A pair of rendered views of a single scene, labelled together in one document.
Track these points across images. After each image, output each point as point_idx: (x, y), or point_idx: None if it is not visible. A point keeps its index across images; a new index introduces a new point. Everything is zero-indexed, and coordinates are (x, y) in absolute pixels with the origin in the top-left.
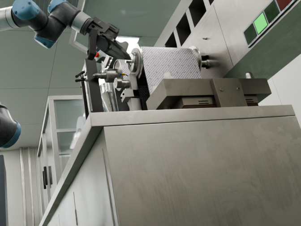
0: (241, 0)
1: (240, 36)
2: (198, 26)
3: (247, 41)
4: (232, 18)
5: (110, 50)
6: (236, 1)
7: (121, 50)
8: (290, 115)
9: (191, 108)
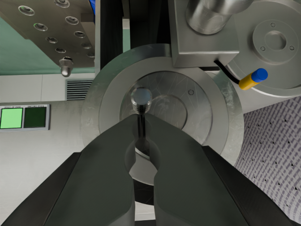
0: (30, 173)
1: (57, 128)
2: (148, 211)
3: (45, 111)
4: (59, 162)
5: (167, 211)
6: (38, 180)
7: (88, 143)
8: None
9: None
